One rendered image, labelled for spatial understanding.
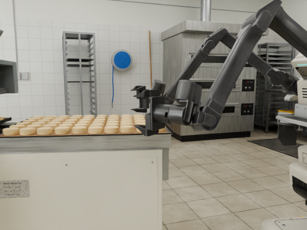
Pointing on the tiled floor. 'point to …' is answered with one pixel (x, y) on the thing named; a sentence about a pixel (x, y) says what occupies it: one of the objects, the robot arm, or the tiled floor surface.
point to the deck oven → (209, 78)
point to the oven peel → (150, 59)
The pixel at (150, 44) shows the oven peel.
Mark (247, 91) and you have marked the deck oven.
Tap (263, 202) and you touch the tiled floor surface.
